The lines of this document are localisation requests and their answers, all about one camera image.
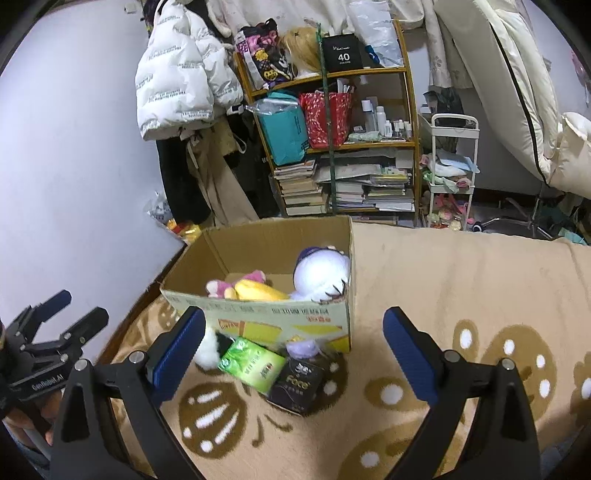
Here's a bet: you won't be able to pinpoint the crinkled white plastic bag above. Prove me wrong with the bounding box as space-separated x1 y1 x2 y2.
145 194 174 227

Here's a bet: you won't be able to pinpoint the clear plastic bag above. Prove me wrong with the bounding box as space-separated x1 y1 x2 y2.
245 96 301 117

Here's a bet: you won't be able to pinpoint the wooden shelf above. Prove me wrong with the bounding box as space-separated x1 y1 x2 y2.
233 18 421 227

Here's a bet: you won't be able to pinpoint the black box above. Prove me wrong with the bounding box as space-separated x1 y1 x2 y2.
320 33 370 72

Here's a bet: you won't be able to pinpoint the red patterned bag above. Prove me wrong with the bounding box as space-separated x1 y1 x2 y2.
298 91 354 149

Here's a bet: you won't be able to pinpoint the white plush toy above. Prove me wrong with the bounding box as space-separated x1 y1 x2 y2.
193 329 221 370

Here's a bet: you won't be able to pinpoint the person's left hand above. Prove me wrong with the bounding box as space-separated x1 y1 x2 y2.
1 392 63 452

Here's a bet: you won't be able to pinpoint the black coat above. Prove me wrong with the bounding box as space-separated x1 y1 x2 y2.
154 134 213 227

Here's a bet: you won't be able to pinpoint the pink toys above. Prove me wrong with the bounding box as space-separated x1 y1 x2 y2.
427 194 472 232

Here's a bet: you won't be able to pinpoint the printed tote bag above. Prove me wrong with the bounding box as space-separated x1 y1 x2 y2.
235 18 298 90

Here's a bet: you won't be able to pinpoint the lavender plush toy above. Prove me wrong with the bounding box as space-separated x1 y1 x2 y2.
285 338 326 361

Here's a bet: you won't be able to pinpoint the teal paper bag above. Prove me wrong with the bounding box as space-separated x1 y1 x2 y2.
256 92 309 167

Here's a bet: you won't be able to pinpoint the white puffer jacket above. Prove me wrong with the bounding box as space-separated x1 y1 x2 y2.
135 0 245 141

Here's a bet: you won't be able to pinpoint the yellow snack packets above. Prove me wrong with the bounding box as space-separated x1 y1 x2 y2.
166 219 204 245

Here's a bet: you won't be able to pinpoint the white trolley cart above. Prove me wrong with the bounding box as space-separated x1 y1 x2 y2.
418 113 481 232

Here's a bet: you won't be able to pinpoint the pink plush toy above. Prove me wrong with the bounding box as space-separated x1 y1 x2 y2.
205 271 266 300

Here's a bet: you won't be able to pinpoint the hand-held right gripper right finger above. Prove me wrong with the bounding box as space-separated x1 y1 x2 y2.
382 306 541 480

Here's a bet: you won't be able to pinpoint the cream padded chair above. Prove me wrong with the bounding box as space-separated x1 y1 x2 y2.
434 0 591 241

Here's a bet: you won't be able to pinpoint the light blue cloth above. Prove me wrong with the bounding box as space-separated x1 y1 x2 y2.
427 152 476 178

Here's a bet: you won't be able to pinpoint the purple plush toy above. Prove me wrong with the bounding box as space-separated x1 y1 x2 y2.
290 246 352 303

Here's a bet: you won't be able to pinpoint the pile of thin books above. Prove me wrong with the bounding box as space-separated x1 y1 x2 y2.
318 150 416 213

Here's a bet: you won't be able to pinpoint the green tissue pack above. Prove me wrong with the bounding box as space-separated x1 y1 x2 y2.
218 337 287 395

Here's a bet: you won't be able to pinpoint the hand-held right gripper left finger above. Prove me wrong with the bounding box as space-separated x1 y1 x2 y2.
50 306 207 480

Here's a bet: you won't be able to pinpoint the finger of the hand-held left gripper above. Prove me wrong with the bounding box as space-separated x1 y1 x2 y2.
55 307 110 358
9 290 72 343

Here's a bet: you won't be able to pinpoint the beige trousers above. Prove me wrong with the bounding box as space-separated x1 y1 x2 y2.
185 124 259 227

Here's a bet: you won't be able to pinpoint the printed cardboard box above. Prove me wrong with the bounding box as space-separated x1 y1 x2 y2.
159 216 356 354

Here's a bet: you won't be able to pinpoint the stack of thick books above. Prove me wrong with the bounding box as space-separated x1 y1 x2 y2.
272 159 331 217

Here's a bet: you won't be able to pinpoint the floral cream curtain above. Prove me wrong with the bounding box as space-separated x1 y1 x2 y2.
217 0 352 31
418 0 476 90

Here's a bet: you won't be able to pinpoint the green pole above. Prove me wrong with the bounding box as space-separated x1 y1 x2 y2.
315 23 338 215

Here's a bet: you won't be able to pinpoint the blonde wig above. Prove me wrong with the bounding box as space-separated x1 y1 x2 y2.
279 27 324 79

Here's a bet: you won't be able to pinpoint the brown patterned blanket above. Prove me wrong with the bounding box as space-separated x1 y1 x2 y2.
97 222 591 480

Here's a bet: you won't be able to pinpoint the black tissue pack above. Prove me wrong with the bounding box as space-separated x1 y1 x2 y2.
267 355 331 417

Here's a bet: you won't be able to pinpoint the group of white cosmetic bottles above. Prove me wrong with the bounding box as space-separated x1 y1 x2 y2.
353 97 414 141

